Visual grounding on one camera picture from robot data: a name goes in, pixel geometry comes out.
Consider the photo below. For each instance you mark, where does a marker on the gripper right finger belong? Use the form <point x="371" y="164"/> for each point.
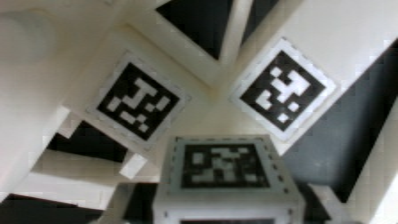
<point x="325" y="211"/>

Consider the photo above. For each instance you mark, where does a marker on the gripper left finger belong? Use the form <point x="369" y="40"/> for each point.
<point x="128" y="209"/>

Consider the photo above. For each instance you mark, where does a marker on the white tagged cube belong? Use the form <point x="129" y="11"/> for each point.
<point x="225" y="185"/>

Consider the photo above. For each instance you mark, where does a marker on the white chair back part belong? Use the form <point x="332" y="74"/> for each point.
<point x="53" y="31"/>

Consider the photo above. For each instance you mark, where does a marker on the white chair seat part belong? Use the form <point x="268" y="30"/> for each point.
<point x="57" y="175"/>

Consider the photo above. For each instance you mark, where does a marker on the white U-shaped obstacle frame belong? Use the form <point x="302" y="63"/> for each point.
<point x="373" y="199"/>

